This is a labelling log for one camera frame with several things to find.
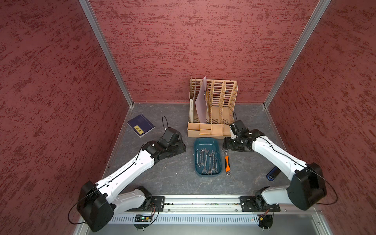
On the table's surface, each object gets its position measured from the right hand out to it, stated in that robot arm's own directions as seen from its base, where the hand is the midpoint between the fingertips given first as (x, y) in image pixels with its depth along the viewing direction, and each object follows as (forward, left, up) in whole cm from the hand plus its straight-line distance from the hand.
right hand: (227, 148), depth 84 cm
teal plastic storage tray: (-1, +11, -9) cm, 14 cm away
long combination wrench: (-9, +8, -9) cm, 15 cm away
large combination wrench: (-10, +11, -9) cm, 18 cm away
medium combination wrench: (-9, +14, -9) cm, 19 cm away
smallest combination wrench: (-5, +7, -9) cm, 12 cm away
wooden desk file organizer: (+40, +4, -5) cm, 41 cm away
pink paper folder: (+26, +14, +11) cm, 31 cm away
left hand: (-3, +27, +5) cm, 27 cm away
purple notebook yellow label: (+25, +59, -8) cm, 65 cm away
